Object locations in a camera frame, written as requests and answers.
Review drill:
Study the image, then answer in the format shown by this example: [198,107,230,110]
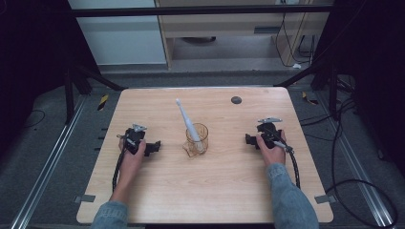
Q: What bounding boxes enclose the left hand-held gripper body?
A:
[116,123,149,156]

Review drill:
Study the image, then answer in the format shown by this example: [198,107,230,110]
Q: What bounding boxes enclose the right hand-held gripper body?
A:
[255,116,284,150]

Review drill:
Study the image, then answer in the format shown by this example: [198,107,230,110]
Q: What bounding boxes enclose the white electric toothbrush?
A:
[175,97,205,153]

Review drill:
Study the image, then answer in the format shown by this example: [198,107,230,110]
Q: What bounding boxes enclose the amber glass cup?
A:
[182,122,210,158]

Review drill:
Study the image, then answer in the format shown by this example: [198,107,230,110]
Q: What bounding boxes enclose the person's right hand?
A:
[255,129,288,168]

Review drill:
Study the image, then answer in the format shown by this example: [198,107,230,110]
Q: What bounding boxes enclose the person's left hand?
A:
[117,138,148,192]

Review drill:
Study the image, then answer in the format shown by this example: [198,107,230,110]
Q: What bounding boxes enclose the yellow black floor tape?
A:
[301,91,320,106]
[96,94,110,112]

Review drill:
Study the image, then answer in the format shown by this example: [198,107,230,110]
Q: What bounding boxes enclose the black metal stand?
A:
[272,58,340,122]
[62,61,129,126]

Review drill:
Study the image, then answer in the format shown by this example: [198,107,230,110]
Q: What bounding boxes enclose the white cabinet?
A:
[68,0,168,67]

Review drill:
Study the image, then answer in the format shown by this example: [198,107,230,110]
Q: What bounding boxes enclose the light wooden cabinet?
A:
[154,0,336,71]

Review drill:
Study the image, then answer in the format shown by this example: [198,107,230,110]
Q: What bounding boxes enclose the black curtain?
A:
[0,0,103,154]
[309,0,405,179]

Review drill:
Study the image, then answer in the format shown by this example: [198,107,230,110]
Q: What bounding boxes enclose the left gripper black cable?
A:
[111,148,129,194]

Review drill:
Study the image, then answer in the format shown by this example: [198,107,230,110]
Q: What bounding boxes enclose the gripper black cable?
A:
[111,148,129,194]
[272,140,302,191]

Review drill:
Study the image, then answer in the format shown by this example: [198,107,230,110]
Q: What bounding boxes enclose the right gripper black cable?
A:
[272,140,302,191]

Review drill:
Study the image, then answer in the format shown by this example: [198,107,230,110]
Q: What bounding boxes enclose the black looped floor cable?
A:
[299,96,399,229]

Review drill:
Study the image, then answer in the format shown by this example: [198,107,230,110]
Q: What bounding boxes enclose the grey metal table bracket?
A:
[73,194,96,204]
[313,194,337,205]

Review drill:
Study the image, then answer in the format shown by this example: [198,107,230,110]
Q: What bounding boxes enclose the metal floor rail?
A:
[9,94,88,229]
[316,91,396,229]

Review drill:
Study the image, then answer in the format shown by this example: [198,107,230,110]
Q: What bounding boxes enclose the black hanging cables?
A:
[274,11,317,69]

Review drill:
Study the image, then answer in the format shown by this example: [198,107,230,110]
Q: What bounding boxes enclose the thin black floor cable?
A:
[19,109,47,131]

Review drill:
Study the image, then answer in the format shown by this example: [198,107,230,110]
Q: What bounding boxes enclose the black horizontal frame bar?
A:
[70,4,336,18]

